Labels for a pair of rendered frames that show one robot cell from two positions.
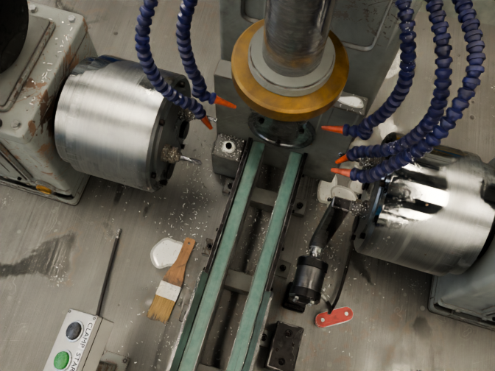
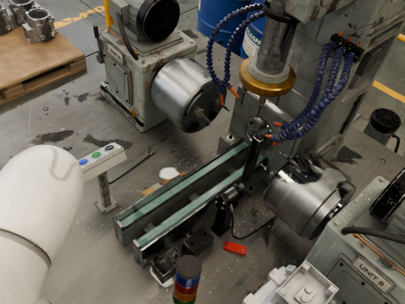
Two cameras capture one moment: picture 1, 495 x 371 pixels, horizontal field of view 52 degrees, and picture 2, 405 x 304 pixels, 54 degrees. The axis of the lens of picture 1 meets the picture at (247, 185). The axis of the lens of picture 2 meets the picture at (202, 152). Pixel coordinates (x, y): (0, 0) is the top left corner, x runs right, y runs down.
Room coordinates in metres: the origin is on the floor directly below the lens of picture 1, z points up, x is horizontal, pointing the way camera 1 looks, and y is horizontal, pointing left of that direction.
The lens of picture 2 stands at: (-0.53, -0.41, 2.09)
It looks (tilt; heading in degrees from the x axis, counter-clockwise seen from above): 48 degrees down; 29
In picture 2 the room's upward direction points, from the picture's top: 8 degrees clockwise
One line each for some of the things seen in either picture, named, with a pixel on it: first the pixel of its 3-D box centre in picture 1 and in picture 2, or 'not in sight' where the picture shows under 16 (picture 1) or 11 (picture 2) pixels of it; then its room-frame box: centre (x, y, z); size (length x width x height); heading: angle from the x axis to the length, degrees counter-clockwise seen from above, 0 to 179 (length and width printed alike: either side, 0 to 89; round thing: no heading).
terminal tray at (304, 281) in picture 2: not in sight; (303, 295); (-0.03, -0.47, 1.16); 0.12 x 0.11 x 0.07; 170
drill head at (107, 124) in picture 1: (106, 117); (181, 88); (0.50, 0.30, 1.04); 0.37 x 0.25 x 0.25; 78
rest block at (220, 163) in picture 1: (228, 155); (228, 146); (0.52, 0.05, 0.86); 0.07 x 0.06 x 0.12; 78
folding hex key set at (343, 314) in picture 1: (334, 317); (235, 248); (0.16, -0.22, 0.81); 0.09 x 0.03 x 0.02; 108
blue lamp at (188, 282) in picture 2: not in sight; (188, 271); (-0.17, -0.22, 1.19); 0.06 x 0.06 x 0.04
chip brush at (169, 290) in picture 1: (174, 278); (164, 185); (0.22, 0.15, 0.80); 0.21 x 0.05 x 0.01; 164
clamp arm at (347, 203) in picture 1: (327, 228); (249, 164); (0.27, -0.15, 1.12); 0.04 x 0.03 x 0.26; 168
